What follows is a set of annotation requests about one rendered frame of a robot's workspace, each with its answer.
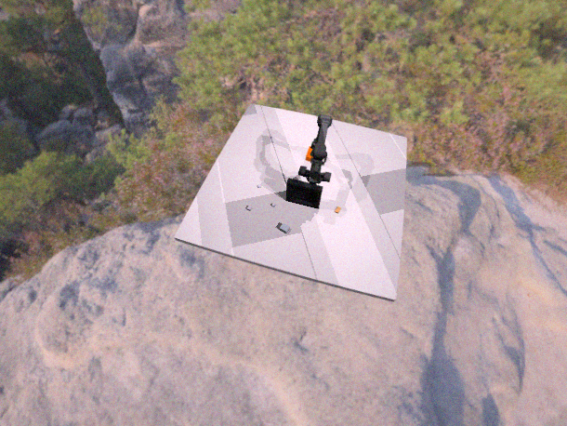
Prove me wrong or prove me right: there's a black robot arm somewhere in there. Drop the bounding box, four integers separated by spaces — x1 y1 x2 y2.
309 114 333 184

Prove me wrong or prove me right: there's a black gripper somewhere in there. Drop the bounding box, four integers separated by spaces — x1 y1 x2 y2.
298 165 331 182

